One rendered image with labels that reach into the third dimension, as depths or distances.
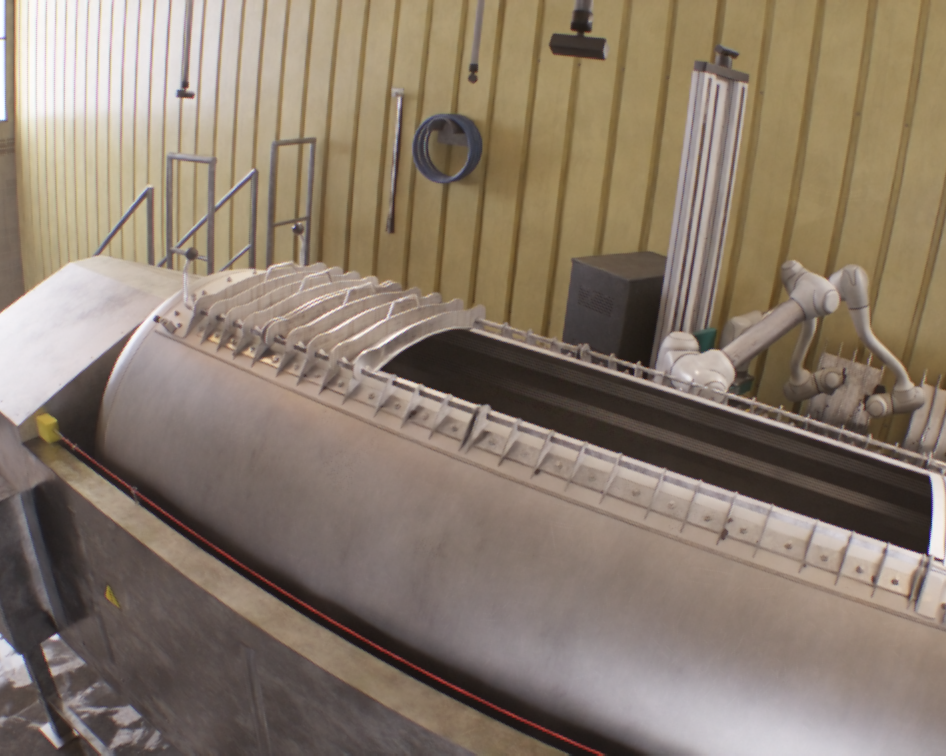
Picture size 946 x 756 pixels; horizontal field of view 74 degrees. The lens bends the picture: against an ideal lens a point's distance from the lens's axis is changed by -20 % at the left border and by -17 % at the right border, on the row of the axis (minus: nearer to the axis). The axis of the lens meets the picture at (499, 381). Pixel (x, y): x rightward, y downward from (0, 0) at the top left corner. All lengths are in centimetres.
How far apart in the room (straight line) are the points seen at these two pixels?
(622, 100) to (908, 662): 315
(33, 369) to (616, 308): 233
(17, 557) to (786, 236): 371
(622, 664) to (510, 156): 323
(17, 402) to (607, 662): 210
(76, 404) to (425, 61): 294
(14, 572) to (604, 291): 266
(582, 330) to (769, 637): 208
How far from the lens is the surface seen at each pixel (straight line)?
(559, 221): 416
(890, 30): 373
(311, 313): 217
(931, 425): 382
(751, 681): 148
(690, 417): 222
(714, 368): 277
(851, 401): 379
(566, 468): 161
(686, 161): 298
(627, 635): 150
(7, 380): 290
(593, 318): 321
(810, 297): 292
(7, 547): 296
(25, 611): 314
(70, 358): 279
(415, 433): 175
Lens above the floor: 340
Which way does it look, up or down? 23 degrees down
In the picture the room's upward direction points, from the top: 6 degrees clockwise
